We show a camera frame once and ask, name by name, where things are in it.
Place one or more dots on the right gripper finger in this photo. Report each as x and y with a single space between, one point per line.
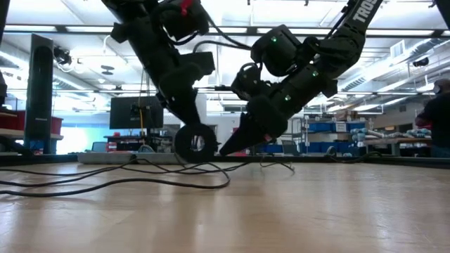
246 137

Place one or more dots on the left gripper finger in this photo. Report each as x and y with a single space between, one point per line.
186 110

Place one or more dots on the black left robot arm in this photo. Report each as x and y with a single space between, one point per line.
140 42

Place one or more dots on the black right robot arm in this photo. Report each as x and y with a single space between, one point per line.
344 42

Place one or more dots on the grey blue bench robot arm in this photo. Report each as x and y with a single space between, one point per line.
416 133
360 134

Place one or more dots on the white building pillar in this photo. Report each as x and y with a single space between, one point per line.
202 105

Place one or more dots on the black computer monitor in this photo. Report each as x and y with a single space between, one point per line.
135 112

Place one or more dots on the blue storage bin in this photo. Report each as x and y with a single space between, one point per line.
321 127
355 126

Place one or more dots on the grey plastic tool case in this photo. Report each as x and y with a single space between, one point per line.
105 158

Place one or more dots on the overhead beam with light strips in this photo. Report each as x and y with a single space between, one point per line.
91 29

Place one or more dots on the red shelf bin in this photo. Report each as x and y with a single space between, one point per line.
10 121
57 126

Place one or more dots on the wooden workbench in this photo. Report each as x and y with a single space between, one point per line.
393 141

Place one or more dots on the black upright column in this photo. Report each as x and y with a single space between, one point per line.
38 105

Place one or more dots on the person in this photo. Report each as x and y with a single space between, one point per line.
437 116

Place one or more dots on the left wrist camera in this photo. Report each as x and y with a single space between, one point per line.
197 63

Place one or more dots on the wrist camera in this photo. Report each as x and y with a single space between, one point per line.
197 63
247 81

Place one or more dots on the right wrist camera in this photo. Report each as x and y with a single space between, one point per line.
247 81

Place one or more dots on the black ceiling camera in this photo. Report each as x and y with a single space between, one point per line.
62 56
420 62

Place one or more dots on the black aluminium table frame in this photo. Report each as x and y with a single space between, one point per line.
386 161

